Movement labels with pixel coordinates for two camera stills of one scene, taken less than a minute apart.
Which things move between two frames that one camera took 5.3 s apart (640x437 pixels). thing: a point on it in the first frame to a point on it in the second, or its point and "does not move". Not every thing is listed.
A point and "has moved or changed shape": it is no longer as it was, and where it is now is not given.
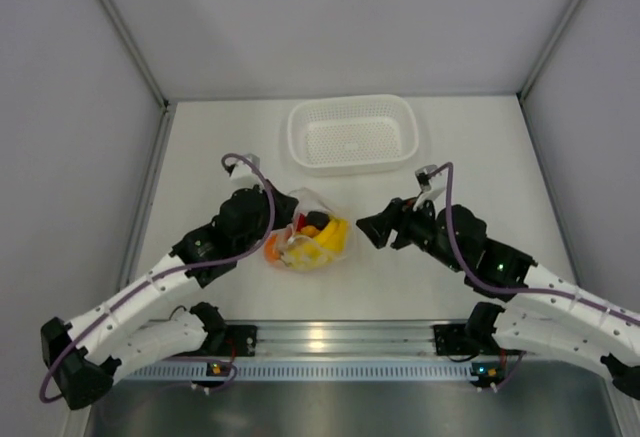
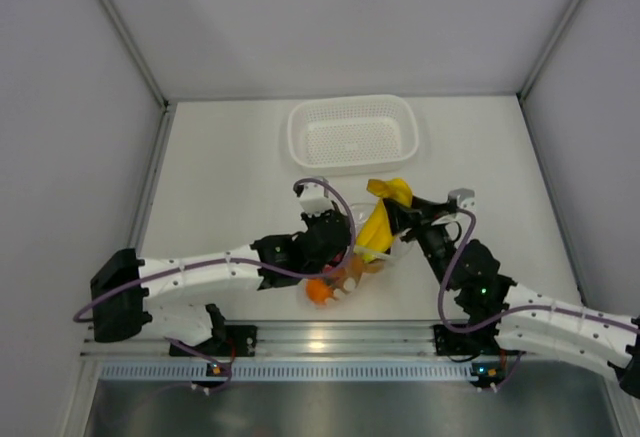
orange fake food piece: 310,230 has moved or changed shape
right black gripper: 378,229 does not move
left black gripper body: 253,240 to 320,218
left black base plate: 241,339 does not move
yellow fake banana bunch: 334,235 has moved or changed shape
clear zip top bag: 315,237 has moved or changed shape
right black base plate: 453,340 does not move
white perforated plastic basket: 344,135 does not move
